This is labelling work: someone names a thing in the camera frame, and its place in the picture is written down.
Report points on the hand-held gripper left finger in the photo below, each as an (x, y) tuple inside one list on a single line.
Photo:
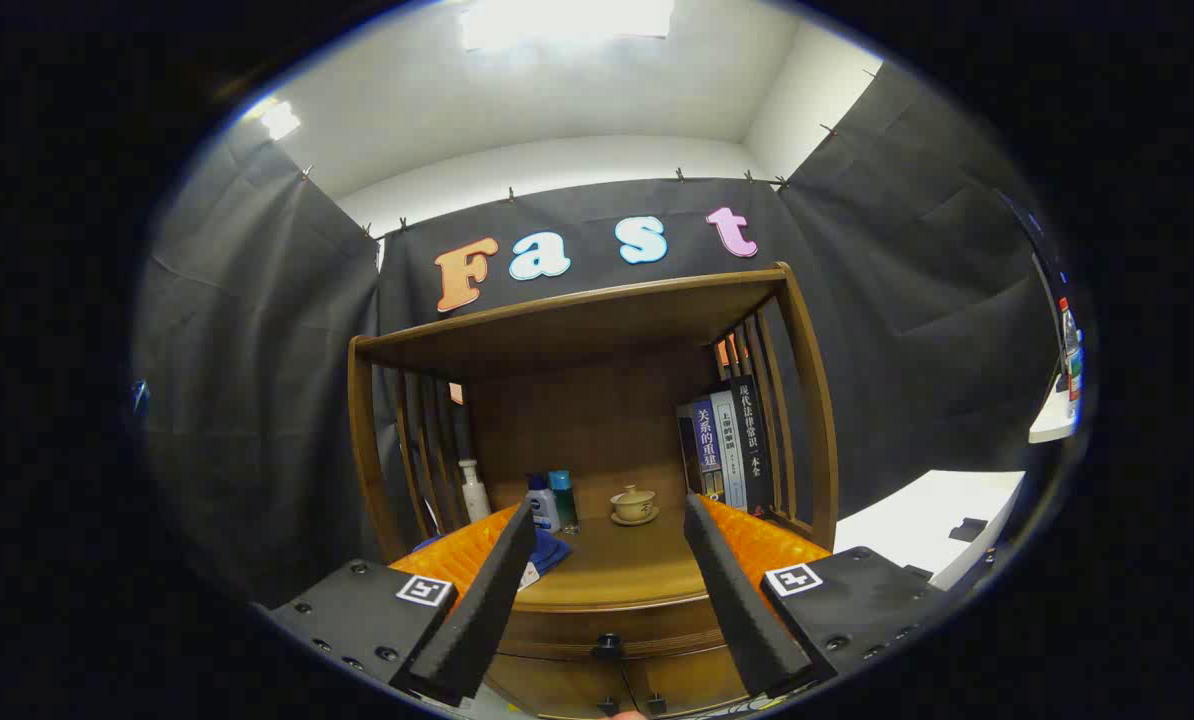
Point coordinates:
[(477, 610)]

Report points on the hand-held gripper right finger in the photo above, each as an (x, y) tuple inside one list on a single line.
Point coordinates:
[(737, 600)]

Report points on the wooden drawer with black knob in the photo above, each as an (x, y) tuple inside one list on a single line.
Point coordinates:
[(557, 630)]

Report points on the wooden countertop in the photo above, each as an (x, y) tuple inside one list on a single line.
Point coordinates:
[(617, 570)]

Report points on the wooden cabinet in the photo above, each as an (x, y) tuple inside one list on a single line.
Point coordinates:
[(577, 330)]

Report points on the blue folded towel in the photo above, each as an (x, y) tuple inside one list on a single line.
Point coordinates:
[(549, 552)]

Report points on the white pump bottle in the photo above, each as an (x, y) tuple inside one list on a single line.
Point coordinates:
[(473, 495)]

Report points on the white bottle with blue cap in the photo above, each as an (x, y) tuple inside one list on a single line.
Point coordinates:
[(543, 510)]

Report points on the beige lidded teacup with saucer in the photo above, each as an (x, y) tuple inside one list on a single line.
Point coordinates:
[(634, 505)]

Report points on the teal bottle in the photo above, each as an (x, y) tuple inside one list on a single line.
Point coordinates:
[(563, 495)]

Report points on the book with pale spine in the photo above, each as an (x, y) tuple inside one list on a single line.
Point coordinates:
[(729, 450)]

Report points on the book with black spine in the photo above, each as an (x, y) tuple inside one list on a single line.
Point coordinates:
[(752, 440)]

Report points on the white table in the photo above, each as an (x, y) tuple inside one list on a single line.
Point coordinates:
[(907, 520)]

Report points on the clear plastic bottle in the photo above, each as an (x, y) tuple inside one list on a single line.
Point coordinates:
[(1072, 350)]

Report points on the small ceiling light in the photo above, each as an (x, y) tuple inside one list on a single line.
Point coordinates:
[(279, 120)]

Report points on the large ceiling light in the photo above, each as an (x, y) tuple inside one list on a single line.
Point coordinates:
[(567, 22)]

